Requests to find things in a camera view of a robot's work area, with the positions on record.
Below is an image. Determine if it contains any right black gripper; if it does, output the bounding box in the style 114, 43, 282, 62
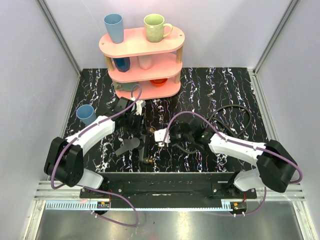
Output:
160, 121, 193, 150

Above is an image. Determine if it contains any grey faucet valve fitting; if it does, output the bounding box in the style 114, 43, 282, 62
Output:
115, 127, 155, 164

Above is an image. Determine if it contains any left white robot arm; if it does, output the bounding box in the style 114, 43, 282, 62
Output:
44, 97, 146, 198

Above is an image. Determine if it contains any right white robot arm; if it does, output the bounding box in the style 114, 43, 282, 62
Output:
161, 115, 300, 199

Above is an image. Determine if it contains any black marble pattern mat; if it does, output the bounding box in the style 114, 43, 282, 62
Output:
51, 66, 282, 174

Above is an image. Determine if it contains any teal green mug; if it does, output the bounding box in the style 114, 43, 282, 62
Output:
113, 81, 138, 92

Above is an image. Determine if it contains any light blue floor cup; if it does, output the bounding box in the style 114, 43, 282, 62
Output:
76, 104, 97, 126

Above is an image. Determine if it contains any orange bowl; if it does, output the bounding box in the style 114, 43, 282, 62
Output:
150, 78, 168, 87

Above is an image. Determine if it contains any dark blue cup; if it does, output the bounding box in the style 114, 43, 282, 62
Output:
113, 57, 131, 73

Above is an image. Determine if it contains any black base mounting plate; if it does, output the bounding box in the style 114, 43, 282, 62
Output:
79, 172, 258, 201

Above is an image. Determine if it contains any pale pink cup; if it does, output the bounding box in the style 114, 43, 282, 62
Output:
137, 55, 153, 70

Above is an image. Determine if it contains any light green mug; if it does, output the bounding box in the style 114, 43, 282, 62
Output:
143, 13, 173, 43

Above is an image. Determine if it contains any tall light blue cup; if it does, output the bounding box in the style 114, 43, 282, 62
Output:
104, 13, 124, 44

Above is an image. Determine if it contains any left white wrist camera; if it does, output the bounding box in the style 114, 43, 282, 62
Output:
131, 100, 146, 116

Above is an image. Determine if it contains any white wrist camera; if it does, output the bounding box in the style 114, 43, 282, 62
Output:
153, 128, 171, 147
131, 100, 146, 116

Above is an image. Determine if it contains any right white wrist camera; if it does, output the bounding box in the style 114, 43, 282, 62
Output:
153, 128, 171, 147

